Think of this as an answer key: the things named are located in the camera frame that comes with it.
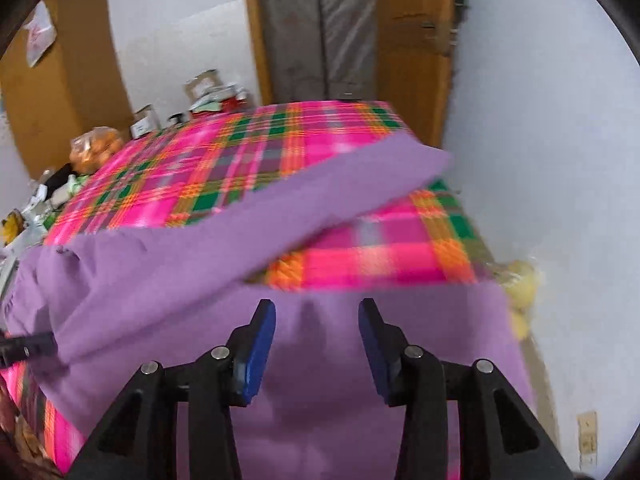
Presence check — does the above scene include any wooden door frame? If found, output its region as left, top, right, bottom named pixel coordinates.
left=241, top=0, right=274, bottom=109

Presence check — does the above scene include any wall poster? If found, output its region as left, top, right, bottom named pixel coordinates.
left=24, top=2, right=59, bottom=69

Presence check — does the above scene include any pale yellow bag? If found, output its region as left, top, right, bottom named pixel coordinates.
left=499, top=257, right=544, bottom=342

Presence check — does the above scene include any wooden door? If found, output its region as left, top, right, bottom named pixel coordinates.
left=375, top=0, right=462, bottom=149

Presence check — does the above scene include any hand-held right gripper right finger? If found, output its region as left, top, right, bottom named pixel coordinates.
left=358, top=298, right=573, bottom=480

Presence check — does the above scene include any grey plastic sheet curtain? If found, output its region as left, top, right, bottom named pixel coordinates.
left=257, top=0, right=379, bottom=107

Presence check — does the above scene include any pink green plaid blanket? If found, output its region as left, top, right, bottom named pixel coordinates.
left=0, top=101, right=497, bottom=477

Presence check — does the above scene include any wooden wardrobe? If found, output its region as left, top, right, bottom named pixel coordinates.
left=0, top=0, right=137, bottom=179

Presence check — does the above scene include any white box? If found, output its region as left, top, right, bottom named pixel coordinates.
left=130, top=104, right=162, bottom=141

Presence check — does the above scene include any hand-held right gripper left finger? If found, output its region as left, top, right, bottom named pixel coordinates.
left=67, top=299, right=277, bottom=480

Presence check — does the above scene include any cardboard parcel box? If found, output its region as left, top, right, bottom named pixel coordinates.
left=184, top=69, right=224, bottom=104

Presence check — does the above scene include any bag of oranges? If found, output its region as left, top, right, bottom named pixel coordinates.
left=68, top=127, right=126, bottom=176

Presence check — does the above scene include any purple fleece garment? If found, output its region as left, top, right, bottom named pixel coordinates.
left=0, top=135, right=539, bottom=480

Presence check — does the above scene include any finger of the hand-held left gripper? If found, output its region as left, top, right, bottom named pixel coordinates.
left=0, top=332, right=57, bottom=367

